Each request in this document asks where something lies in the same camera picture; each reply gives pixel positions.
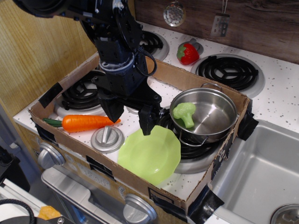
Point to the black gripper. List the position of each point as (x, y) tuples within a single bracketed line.
[(126, 84)]

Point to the green toy broccoli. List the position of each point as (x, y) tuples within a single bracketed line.
[(185, 111)]

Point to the stainless steel pot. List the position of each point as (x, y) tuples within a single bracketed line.
[(215, 114)]

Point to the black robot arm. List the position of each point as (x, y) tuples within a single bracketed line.
[(116, 35)]

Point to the silver front stove knob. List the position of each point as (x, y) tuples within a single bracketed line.
[(107, 140)]

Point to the silver stove knob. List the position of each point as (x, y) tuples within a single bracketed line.
[(107, 140), (197, 46)]

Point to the light green plastic plate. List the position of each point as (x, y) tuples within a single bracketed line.
[(154, 157)]

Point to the front left stove burner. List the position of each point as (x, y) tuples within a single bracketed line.
[(80, 99)]

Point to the stove burner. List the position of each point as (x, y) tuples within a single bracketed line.
[(194, 158), (80, 99), (234, 71), (155, 44)]

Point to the brown cardboard fence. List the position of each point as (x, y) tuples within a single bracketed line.
[(196, 204)]

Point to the orange toy carrot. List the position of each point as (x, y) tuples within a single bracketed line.
[(80, 123)]

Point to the back left stove burner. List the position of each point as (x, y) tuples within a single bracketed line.
[(155, 44)]

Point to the red toy strawberry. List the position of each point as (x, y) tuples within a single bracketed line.
[(187, 54)]

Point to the front right stove burner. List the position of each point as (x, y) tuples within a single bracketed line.
[(194, 158)]

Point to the silver left oven knob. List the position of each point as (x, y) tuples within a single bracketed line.
[(49, 156)]

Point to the silver oven knob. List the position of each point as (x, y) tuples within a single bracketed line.
[(49, 156), (138, 211)]

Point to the silver back stove knob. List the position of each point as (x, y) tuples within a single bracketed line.
[(197, 46)]

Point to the silver right oven knob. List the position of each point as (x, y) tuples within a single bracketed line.
[(138, 211)]

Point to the hanging silver strainer ladle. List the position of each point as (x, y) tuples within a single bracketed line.
[(174, 14)]

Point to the back right stove burner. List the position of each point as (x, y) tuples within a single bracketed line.
[(234, 71)]

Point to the hanging silver slotted spatula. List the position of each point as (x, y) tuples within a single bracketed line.
[(221, 22)]

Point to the yellow sponge piece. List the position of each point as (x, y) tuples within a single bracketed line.
[(48, 212)]

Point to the grey toy sink basin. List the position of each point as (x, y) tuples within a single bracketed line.
[(260, 175)]

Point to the silver sink drain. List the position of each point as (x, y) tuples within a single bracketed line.
[(286, 214)]

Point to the silver oven door handle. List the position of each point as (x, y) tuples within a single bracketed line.
[(71, 190)]

